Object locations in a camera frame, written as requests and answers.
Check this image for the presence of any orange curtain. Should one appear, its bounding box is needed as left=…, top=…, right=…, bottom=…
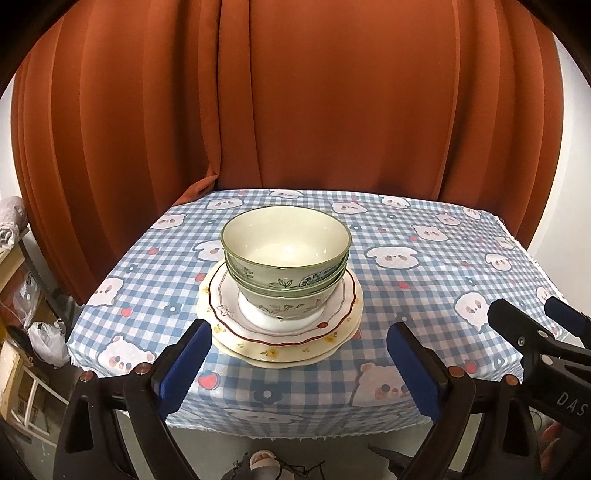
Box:
left=11, top=1, right=563, bottom=302

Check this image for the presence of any operator right hand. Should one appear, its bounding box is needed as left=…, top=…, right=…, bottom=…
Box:
left=541, top=422, right=580, bottom=478

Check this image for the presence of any floral ceramic bowl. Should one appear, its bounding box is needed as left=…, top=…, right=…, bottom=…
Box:
left=238, top=278, right=346, bottom=333
left=221, top=206, right=352, bottom=284
left=225, top=260, right=346, bottom=297

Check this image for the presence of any white plastic bag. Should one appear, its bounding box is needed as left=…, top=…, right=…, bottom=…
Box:
left=27, top=319, right=70, bottom=368

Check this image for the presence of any pink red-rimmed plate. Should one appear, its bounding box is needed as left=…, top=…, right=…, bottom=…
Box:
left=197, top=261, right=363, bottom=347

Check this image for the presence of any grey white shoe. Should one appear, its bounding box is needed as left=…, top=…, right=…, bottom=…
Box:
left=221, top=450, right=296, bottom=480

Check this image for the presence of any blue checked bear tablecloth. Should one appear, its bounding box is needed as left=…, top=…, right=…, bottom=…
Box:
left=68, top=189, right=567, bottom=439

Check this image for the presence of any large yellow flower plate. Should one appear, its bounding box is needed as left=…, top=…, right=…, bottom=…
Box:
left=197, top=261, right=363, bottom=369

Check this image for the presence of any wooden shelf rack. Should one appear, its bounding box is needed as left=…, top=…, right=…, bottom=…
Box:
left=1, top=242, right=71, bottom=447

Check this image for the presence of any small yellow flower plate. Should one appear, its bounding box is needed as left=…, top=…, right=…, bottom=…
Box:
left=212, top=317, right=361, bottom=366

